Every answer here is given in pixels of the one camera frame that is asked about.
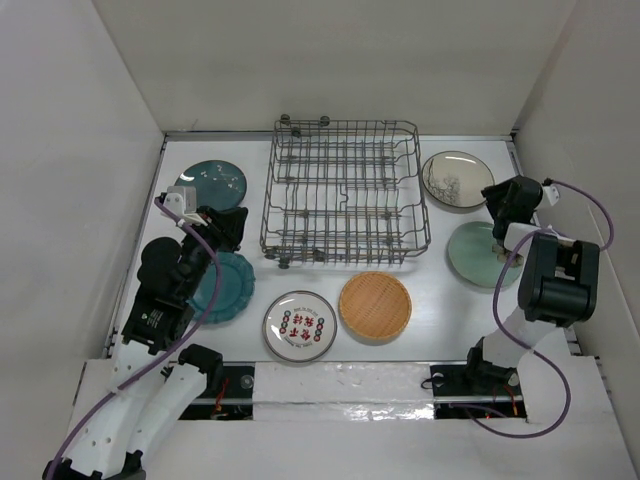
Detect dark teal blossom plate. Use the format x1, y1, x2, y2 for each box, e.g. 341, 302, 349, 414
174, 160, 247, 211

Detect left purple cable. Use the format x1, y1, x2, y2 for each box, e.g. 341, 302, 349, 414
47, 197, 222, 479

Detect round woven bamboo tray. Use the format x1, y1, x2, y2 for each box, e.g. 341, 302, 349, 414
338, 271, 412, 343

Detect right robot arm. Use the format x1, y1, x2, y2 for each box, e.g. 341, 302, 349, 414
461, 176, 601, 393

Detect white plate red characters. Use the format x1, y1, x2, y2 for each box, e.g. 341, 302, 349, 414
262, 290, 338, 364

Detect teal scalloped plate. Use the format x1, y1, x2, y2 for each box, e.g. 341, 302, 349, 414
189, 252, 255, 325

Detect light green flower plate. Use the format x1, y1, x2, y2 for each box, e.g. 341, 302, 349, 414
447, 221, 508, 289

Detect cream plate tree drawing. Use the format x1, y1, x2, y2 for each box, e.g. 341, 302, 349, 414
422, 151, 495, 209

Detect grey wire dish rack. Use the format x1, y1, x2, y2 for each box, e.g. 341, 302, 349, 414
260, 114, 431, 269

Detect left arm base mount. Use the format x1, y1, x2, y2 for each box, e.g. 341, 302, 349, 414
179, 362, 255, 421

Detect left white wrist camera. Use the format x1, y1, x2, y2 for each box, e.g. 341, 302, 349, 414
158, 186, 203, 224

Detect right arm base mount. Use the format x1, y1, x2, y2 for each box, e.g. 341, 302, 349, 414
420, 364, 527, 420

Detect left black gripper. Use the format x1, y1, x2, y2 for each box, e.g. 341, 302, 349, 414
180, 204, 248, 299

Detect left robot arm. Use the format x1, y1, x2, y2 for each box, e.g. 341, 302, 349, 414
43, 206, 248, 479

